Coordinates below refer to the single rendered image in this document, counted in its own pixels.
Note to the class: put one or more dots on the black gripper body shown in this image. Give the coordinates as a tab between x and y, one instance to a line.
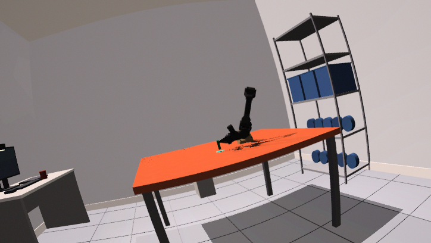
233	137

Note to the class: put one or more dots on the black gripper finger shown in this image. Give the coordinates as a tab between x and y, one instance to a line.
223	141

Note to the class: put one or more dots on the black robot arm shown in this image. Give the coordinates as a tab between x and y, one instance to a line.
245	124

